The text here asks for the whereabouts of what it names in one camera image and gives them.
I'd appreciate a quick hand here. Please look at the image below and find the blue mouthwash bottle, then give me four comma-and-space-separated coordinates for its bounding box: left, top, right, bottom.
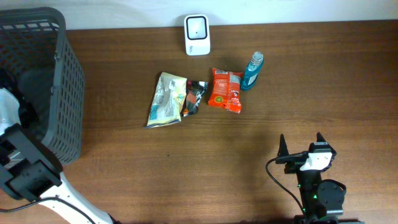
241, 52, 264, 90

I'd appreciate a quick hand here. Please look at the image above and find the orange snack bag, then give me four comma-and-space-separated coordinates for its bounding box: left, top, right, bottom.
208, 68, 243, 113

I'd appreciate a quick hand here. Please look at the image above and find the black silver snack packet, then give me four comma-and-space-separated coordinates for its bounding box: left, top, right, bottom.
182, 80, 208, 117

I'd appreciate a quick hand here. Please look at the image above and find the yellow white wipes pack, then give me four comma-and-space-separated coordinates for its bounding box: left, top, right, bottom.
146, 72, 187, 128

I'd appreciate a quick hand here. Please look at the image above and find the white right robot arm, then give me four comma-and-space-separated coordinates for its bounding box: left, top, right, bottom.
275, 133, 346, 223

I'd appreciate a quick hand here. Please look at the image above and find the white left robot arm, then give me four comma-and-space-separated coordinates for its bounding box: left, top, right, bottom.
1, 88, 119, 224

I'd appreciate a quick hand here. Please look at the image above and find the white barcode scanner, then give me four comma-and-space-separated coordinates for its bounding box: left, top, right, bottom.
183, 14, 211, 56

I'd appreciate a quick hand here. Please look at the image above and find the dark grey plastic basket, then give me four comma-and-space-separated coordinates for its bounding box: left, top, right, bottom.
1, 7, 85, 164

